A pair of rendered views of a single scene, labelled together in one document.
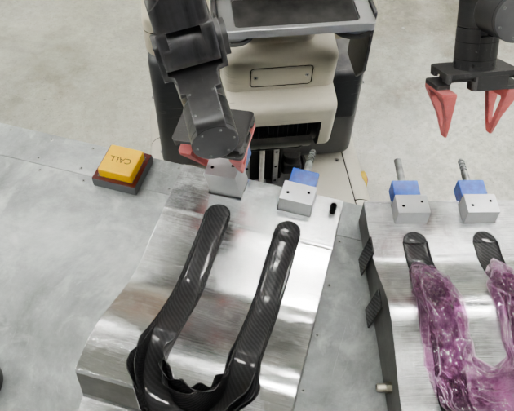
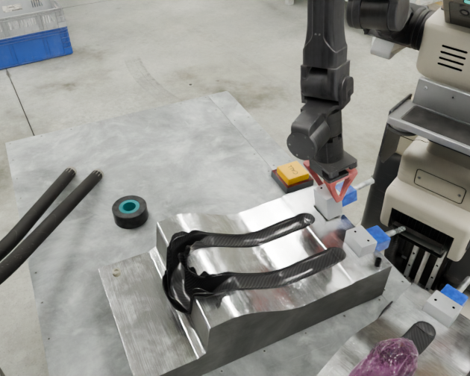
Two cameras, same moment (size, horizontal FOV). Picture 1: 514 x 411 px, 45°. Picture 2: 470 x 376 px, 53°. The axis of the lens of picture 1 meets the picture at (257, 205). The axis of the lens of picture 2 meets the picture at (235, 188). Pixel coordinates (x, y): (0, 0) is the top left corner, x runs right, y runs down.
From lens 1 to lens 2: 39 cm
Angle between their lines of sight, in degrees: 36
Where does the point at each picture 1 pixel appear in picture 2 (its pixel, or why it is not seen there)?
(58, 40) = (371, 139)
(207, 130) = (297, 133)
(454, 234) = (462, 350)
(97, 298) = not seen: hidden behind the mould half
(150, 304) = (221, 228)
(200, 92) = (310, 112)
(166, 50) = (304, 77)
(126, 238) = not seen: hidden behind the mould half
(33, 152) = (259, 145)
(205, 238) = (286, 225)
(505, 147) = not seen: outside the picture
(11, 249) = (204, 177)
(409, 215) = (435, 309)
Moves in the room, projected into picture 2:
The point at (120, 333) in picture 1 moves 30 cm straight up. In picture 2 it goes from (190, 224) to (178, 83)
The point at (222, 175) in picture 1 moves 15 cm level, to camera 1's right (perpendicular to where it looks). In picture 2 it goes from (321, 195) to (382, 236)
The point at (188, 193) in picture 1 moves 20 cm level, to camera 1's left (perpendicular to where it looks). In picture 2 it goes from (302, 199) to (242, 157)
